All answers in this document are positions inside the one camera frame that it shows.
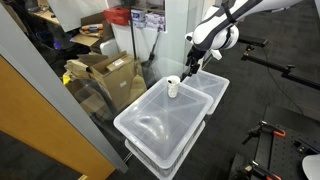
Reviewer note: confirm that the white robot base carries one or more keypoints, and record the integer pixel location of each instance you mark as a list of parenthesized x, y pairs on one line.
[(311, 167)]

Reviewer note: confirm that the red toolbox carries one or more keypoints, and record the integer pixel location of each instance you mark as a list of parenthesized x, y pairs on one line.
[(117, 15)]

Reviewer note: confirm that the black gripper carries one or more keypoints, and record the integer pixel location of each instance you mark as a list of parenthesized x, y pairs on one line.
[(193, 57)]

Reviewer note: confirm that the brown cardboard box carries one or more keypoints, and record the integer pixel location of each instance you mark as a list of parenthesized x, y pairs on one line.
[(114, 74)]

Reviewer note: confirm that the clear plastic storage bin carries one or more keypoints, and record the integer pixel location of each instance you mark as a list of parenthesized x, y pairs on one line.
[(166, 169)]

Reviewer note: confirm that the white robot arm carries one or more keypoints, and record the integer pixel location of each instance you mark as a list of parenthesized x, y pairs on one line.
[(217, 29)]

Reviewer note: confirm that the white patterned mug cup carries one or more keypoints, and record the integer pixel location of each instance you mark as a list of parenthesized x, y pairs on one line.
[(172, 89)]

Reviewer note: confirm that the clear plastic bin lid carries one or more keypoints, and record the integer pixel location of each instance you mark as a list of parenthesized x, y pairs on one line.
[(157, 123)]

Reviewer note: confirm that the black perforated work table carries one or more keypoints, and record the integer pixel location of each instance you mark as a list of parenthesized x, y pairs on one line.
[(283, 156)]

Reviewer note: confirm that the orange handled clamp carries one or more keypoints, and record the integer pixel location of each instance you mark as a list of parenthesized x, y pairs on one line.
[(263, 126), (254, 168)]

